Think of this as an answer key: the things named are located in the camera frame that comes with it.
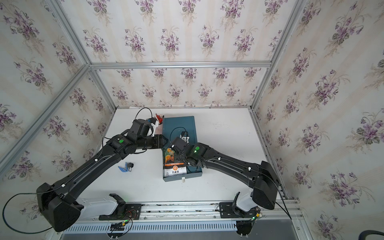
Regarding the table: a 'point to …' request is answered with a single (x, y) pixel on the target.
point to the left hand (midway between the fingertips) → (166, 142)
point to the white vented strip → (143, 226)
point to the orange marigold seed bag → (170, 168)
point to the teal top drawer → (192, 172)
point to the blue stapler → (127, 167)
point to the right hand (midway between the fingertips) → (179, 156)
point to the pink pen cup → (159, 129)
